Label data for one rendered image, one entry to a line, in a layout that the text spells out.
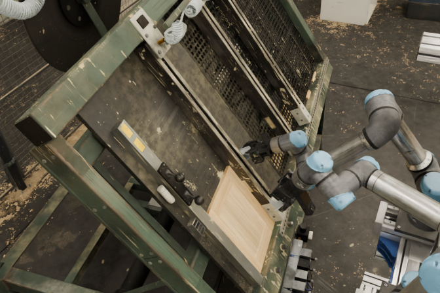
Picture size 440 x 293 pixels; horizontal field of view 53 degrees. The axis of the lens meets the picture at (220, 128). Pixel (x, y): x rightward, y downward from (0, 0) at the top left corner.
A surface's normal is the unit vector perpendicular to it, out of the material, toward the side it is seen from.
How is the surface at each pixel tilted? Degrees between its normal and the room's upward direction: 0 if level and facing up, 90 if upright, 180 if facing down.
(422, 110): 0
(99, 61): 58
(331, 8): 90
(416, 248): 0
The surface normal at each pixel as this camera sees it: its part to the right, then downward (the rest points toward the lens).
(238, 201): 0.77, -0.28
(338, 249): -0.07, -0.77
